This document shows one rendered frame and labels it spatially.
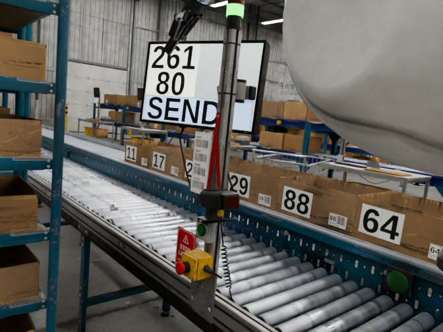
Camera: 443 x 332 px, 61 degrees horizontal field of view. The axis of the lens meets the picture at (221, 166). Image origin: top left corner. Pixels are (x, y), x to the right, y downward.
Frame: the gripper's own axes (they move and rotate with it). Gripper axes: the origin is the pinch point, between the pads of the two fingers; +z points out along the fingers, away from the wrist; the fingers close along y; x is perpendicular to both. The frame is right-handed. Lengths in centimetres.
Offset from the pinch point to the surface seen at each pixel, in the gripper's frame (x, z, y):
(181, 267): -60, 20, -40
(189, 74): -11.3, 3.0, 0.3
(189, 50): -4.9, -1.2, 3.6
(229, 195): -53, -3, -29
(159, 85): -5.5, 14.7, -2.7
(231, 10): -13.1, -27.2, -4.6
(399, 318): -115, -2, -6
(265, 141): -10, 371, 512
